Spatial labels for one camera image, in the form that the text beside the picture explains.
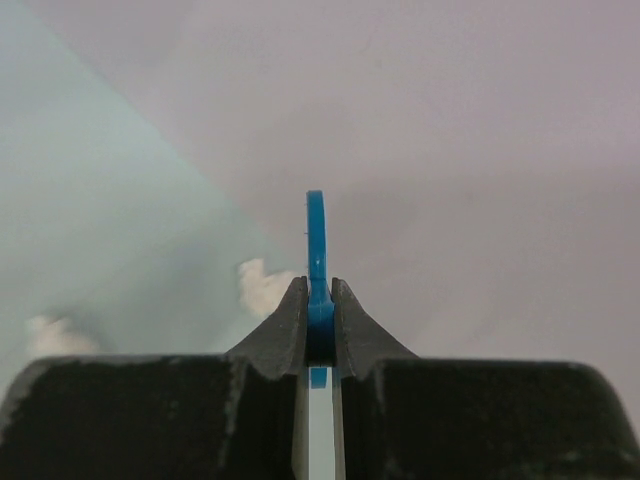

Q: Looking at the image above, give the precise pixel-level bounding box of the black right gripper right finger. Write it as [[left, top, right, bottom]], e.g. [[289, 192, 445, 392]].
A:
[[331, 278, 418, 379]]

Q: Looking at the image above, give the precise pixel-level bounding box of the white paper scrap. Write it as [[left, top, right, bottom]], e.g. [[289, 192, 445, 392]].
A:
[[238, 258, 296, 320], [26, 316, 101, 358]]

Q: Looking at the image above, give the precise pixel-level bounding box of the blue plastic hand brush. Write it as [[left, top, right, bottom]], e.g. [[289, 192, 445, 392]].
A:
[[306, 190, 335, 389]]

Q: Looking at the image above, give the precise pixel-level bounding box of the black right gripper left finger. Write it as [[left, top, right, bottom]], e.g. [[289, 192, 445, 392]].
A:
[[224, 277, 307, 383]]

